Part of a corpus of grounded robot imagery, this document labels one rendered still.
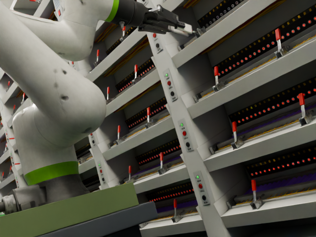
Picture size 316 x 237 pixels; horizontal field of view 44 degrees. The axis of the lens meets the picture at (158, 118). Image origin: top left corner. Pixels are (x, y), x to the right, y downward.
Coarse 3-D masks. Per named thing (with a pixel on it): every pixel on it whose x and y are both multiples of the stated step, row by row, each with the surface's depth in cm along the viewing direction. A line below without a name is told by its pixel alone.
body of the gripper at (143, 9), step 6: (138, 6) 117; (144, 6) 119; (138, 12) 117; (144, 12) 118; (150, 12) 119; (132, 18) 117; (138, 18) 117; (144, 18) 121; (156, 18) 122; (132, 24) 119; (138, 24) 119
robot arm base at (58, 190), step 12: (48, 180) 88; (60, 180) 88; (72, 180) 90; (12, 192) 86; (24, 192) 86; (36, 192) 87; (48, 192) 87; (60, 192) 87; (72, 192) 88; (84, 192) 90; (0, 204) 84; (12, 204) 84; (24, 204) 83; (36, 204) 86
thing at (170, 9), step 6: (156, 0) 150; (162, 0) 152; (168, 0) 143; (174, 0) 141; (180, 0) 139; (186, 0) 154; (192, 0) 149; (198, 0) 153; (156, 6) 149; (162, 6) 146; (168, 6) 144; (174, 6) 142; (186, 6) 152; (192, 6) 156
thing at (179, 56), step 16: (256, 0) 113; (272, 0) 110; (240, 16) 119; (256, 16) 129; (208, 32) 129; (224, 32) 125; (176, 48) 148; (192, 48) 137; (208, 48) 145; (176, 64) 145
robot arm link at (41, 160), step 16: (32, 112) 87; (16, 128) 92; (32, 128) 87; (16, 144) 93; (32, 144) 89; (48, 144) 87; (32, 160) 89; (48, 160) 88; (64, 160) 90; (32, 176) 89; (48, 176) 88
